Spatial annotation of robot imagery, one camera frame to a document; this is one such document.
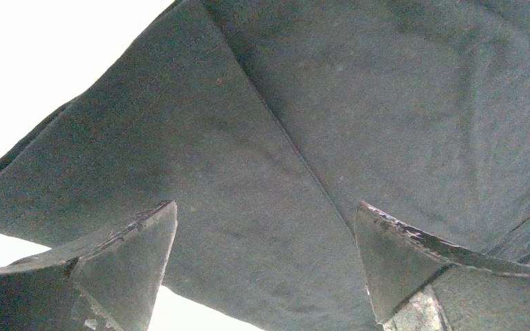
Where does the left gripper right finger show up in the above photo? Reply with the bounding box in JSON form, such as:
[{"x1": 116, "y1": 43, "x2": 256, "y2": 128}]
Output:
[{"x1": 354, "y1": 202, "x2": 530, "y2": 330}]

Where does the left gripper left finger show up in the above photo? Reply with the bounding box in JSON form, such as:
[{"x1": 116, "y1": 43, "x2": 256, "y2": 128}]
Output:
[{"x1": 0, "y1": 201, "x2": 177, "y2": 330}]

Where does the black t shirt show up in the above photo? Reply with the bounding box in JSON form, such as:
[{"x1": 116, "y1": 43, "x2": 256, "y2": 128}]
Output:
[{"x1": 0, "y1": 1, "x2": 530, "y2": 330}]

